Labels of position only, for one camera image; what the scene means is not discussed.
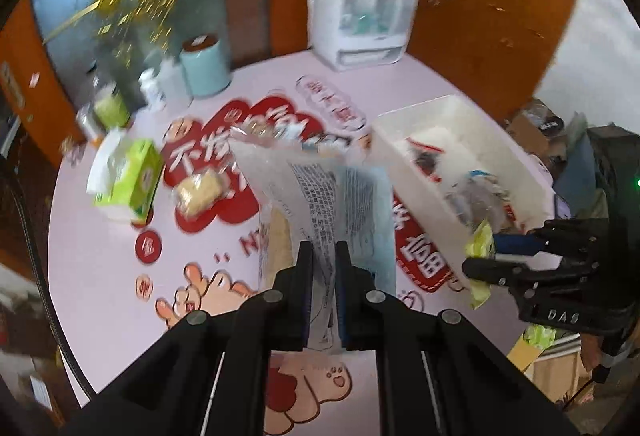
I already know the small glass jar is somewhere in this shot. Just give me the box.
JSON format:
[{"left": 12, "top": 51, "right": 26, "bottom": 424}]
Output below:
[{"left": 62, "top": 138, "right": 86, "bottom": 162}]

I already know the white plastic bin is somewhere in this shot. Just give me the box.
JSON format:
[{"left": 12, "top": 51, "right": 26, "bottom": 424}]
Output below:
[{"left": 372, "top": 95, "right": 563, "bottom": 292}]

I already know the clear packet of yellow cakes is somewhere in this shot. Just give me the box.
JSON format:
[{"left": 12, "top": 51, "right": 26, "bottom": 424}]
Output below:
[{"left": 171, "top": 167, "right": 228, "bottom": 219}]

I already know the metal door handle plate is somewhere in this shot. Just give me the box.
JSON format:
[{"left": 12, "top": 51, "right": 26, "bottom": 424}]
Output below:
[{"left": 0, "top": 63, "right": 26, "bottom": 112}]

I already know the wooden cabinet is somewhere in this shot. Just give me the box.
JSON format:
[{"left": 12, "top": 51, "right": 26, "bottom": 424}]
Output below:
[{"left": 407, "top": 0, "right": 586, "bottom": 112}]

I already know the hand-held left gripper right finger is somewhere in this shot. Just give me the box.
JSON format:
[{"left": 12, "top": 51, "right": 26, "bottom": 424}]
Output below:
[{"left": 335, "top": 240, "right": 581, "bottom": 436}]

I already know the white grey snack packet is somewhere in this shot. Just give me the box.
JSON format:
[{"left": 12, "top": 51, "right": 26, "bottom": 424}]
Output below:
[{"left": 445, "top": 171, "right": 511, "bottom": 227}]

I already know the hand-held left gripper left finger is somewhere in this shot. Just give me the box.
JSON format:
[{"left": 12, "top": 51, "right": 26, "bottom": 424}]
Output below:
[{"left": 65, "top": 240, "right": 314, "bottom": 436}]

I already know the white squeeze bottle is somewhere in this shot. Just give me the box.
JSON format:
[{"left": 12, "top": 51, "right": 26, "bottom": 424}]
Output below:
[{"left": 159, "top": 56, "right": 193, "bottom": 109}]

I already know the white pill bottle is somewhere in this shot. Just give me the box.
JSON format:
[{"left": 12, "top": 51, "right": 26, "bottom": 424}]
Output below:
[{"left": 139, "top": 68, "right": 166, "bottom": 112}]

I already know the teal canister brown lid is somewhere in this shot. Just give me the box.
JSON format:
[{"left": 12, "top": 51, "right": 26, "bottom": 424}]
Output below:
[{"left": 180, "top": 33, "right": 232, "bottom": 98}]

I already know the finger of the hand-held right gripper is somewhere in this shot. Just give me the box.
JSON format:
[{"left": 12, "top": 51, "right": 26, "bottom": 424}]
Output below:
[
  {"left": 492, "top": 220, "right": 602, "bottom": 257},
  {"left": 461, "top": 256, "right": 597, "bottom": 290}
]

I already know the white bottle teal label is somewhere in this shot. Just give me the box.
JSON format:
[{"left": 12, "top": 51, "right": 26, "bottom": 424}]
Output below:
[{"left": 345, "top": 0, "right": 386, "bottom": 34}]

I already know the light blue snack packet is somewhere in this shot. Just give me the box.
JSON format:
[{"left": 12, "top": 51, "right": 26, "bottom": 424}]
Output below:
[{"left": 227, "top": 126, "right": 398, "bottom": 354}]

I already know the wooden framed glass door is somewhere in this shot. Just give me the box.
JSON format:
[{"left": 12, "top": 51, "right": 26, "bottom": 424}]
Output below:
[{"left": 0, "top": 0, "right": 341, "bottom": 157}]

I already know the yellow green snack packet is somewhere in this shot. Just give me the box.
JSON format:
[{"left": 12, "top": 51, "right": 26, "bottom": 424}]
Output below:
[{"left": 462, "top": 218, "right": 496, "bottom": 309}]

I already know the green tissue box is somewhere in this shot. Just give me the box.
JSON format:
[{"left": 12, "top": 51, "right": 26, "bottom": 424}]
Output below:
[{"left": 86, "top": 128, "right": 165, "bottom": 226}]

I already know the white countertop storage cabinet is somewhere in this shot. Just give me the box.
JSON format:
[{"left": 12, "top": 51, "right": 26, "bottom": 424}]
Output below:
[{"left": 307, "top": 0, "right": 421, "bottom": 73}]

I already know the cardboard box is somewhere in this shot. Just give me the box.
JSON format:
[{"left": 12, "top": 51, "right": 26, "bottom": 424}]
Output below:
[{"left": 505, "top": 98, "right": 576, "bottom": 167}]

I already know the metal can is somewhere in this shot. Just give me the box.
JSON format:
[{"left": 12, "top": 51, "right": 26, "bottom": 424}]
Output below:
[{"left": 76, "top": 103, "right": 107, "bottom": 142}]

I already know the dark snack packet red strip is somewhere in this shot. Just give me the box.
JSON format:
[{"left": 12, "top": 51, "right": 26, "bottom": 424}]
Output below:
[{"left": 405, "top": 138, "right": 446, "bottom": 177}]

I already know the glass bottle green label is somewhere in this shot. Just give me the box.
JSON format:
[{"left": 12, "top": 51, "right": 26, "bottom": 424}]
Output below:
[{"left": 92, "top": 76, "right": 132, "bottom": 129}]

